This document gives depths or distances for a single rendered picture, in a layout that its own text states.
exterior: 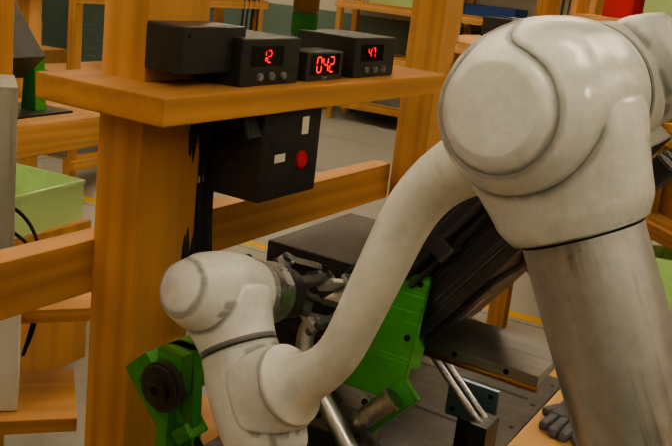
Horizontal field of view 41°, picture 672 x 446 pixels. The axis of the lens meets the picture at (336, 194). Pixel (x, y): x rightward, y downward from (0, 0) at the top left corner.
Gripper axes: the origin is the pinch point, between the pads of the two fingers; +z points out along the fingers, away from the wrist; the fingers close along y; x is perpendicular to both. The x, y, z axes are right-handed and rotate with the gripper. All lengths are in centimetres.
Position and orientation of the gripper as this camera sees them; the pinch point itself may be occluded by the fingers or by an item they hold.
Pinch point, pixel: (339, 294)
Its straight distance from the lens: 146.9
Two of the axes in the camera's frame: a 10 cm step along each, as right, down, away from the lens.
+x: -7.8, 5.2, 3.6
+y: -4.1, -8.5, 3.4
